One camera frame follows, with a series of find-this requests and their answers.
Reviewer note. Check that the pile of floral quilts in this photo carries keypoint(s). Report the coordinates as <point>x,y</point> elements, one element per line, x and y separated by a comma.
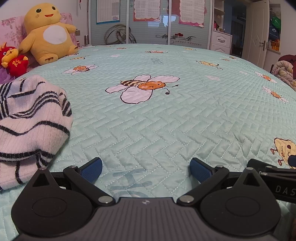
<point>284,71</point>

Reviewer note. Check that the mint bee-print quilted bedspread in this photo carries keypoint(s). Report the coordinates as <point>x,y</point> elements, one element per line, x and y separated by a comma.
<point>161,127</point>

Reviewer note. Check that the green bag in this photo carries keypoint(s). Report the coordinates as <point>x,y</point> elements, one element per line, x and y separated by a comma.
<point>276,22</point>

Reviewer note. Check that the sliding-door wardrobe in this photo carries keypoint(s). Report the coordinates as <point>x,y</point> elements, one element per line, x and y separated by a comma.
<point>150,32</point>

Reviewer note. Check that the white black-striped knit sweater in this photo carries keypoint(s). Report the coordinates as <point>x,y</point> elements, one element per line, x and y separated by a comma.
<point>34,129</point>

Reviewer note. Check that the pink-bordered poster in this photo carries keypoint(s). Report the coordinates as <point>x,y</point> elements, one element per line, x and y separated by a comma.
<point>192,12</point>

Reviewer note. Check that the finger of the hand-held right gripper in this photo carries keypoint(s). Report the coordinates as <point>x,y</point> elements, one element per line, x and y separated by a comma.
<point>292,161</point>
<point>261,165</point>

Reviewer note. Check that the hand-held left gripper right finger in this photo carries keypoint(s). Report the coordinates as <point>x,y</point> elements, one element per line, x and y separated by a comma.
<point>201,170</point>

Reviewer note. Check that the blue bag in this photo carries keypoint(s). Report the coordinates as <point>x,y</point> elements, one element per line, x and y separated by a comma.
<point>274,33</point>

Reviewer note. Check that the yellow plush toy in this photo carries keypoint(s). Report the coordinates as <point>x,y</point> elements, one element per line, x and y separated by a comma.
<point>50,34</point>

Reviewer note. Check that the white drawer cabinet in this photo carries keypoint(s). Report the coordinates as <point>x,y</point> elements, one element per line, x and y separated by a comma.
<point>220,42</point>

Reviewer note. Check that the white door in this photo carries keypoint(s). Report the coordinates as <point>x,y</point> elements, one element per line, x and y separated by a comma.
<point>255,34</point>

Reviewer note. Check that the purple fluffy cloth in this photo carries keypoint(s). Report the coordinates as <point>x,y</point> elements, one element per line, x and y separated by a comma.
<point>5,77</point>

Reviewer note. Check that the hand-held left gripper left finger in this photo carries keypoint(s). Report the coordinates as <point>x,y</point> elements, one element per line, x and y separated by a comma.
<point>92,170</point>

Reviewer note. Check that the dark red cloth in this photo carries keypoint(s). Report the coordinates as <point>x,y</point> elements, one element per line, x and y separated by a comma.
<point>289,58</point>

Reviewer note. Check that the orange packets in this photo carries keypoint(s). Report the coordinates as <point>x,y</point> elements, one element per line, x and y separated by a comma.
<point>275,44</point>

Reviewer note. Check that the white open shelf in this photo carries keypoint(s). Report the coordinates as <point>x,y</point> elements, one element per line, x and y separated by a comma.
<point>218,14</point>

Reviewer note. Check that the red plush toy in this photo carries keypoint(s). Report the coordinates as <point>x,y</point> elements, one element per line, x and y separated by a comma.
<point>13,61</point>

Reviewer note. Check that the blue-bordered poster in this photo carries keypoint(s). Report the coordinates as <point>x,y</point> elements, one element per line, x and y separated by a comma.
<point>108,10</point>

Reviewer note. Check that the red-bordered poster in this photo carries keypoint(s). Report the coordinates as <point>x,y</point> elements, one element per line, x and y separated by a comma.
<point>146,10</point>

